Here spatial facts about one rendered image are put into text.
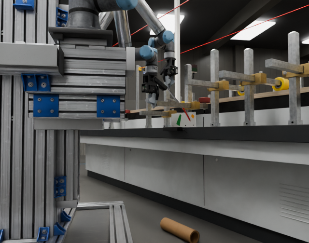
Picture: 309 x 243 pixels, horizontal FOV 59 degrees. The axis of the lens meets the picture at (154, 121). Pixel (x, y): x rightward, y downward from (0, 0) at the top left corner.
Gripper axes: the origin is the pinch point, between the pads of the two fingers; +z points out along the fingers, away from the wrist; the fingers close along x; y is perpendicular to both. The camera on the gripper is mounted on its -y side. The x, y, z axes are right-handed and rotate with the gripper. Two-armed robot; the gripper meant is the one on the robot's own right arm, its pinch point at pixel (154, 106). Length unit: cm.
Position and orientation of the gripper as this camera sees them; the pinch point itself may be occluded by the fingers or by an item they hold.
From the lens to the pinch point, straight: 168.6
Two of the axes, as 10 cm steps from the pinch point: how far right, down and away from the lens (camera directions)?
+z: 0.0, 10.0, -0.4
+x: 5.6, -0.3, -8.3
